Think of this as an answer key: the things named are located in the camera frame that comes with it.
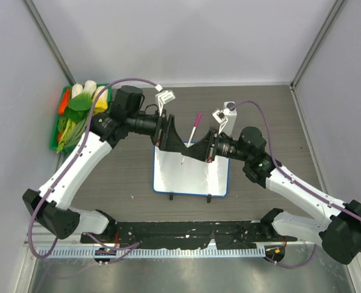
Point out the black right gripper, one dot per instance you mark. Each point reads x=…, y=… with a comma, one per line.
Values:
x=203, y=149

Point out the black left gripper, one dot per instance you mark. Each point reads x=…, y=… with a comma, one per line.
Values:
x=166, y=137

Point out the blue-framed whiteboard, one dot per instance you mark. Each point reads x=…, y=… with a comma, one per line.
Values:
x=186, y=176

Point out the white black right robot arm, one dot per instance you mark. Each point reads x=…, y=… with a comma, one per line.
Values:
x=332, y=224

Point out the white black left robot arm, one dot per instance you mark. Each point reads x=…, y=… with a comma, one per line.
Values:
x=50, y=205

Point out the white bottle black cap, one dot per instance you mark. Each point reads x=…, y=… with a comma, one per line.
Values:
x=229, y=114

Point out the yellow white toy napa cabbage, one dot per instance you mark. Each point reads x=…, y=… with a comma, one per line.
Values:
x=101, y=104

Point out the green toy bean bundle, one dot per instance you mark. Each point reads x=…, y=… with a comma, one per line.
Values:
x=74, y=137

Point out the yellow green toy stalks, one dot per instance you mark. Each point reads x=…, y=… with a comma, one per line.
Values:
x=70, y=125

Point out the white green toy cabbage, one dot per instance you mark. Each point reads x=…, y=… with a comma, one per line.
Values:
x=89, y=88

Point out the white toy bok choy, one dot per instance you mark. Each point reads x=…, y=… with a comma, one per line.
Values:
x=76, y=90

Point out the orange toy carrot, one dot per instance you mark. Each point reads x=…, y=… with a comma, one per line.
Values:
x=64, y=101

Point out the green plastic vegetable tray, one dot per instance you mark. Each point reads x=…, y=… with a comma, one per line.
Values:
x=76, y=111

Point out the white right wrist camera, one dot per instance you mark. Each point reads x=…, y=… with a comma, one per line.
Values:
x=222, y=117

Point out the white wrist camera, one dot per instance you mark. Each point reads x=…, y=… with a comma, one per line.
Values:
x=222, y=117
x=162, y=98

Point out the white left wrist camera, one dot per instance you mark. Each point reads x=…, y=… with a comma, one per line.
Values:
x=162, y=98

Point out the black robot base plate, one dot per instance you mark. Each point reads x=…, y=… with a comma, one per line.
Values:
x=193, y=235

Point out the white slotted cable duct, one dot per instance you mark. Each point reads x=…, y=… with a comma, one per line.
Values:
x=94, y=251

